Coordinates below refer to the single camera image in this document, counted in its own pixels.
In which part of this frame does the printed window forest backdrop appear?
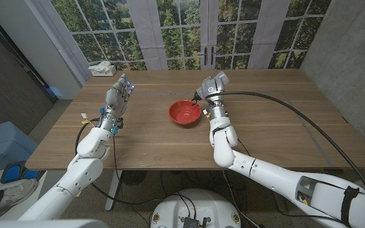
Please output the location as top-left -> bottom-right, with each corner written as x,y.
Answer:
32,0 -> 332,86

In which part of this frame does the white robot torso base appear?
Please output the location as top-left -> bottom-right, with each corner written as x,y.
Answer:
150,188 -> 242,228

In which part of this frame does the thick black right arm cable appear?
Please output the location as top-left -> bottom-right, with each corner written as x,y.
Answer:
205,91 -> 365,196

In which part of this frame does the blue and black foot pedal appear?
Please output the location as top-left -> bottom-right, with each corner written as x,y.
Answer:
0,160 -> 46,184

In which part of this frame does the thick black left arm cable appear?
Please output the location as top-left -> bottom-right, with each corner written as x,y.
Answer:
74,117 -> 161,205

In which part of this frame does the white tissue box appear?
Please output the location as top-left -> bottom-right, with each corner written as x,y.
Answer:
88,61 -> 117,77

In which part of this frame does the blue plastic bin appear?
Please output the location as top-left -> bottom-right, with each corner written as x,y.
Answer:
0,121 -> 39,174

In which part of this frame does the white table leg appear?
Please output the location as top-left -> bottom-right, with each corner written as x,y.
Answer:
105,170 -> 123,212

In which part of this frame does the grey sneaker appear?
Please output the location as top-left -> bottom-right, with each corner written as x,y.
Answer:
0,179 -> 39,221

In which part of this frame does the red bowl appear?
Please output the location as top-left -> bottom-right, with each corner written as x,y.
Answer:
168,99 -> 202,125

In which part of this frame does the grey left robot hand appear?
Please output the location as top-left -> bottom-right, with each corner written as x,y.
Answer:
98,73 -> 136,134

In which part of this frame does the round black floor fan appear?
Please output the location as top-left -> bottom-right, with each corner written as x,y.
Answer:
121,170 -> 148,186

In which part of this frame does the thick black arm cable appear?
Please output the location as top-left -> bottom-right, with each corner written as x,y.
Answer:
205,91 -> 365,196
74,117 -> 161,205

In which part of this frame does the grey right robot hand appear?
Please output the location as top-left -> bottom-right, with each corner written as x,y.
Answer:
194,75 -> 230,120

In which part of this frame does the dark panel with black frame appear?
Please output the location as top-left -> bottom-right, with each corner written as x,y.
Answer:
0,6 -> 59,136

